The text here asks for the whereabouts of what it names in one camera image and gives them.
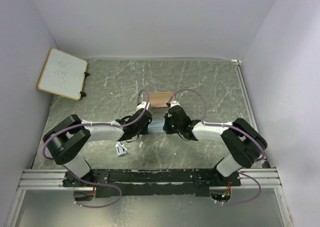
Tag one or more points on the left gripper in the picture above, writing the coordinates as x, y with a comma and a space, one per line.
145, 130

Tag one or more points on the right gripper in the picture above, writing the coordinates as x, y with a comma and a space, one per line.
166, 128

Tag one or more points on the light blue cleaning cloth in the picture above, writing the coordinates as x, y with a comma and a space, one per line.
156, 126

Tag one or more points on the pink glasses case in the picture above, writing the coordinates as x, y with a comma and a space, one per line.
159, 99

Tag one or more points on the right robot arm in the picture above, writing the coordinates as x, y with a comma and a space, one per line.
245, 145

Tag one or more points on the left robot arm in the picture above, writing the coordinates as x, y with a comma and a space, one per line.
65, 140

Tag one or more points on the white sunglasses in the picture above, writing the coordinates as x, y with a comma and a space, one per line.
121, 149

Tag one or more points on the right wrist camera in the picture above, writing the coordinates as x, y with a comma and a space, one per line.
173, 103

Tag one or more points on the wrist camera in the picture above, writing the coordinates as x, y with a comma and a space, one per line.
173, 103
143, 105

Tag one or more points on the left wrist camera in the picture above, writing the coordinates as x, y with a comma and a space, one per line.
143, 105

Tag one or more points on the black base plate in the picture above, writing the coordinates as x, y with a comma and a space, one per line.
149, 182

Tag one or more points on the small whiteboard with orange frame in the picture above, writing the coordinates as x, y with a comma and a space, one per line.
63, 75

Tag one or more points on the aluminium rail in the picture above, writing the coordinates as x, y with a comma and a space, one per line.
50, 179

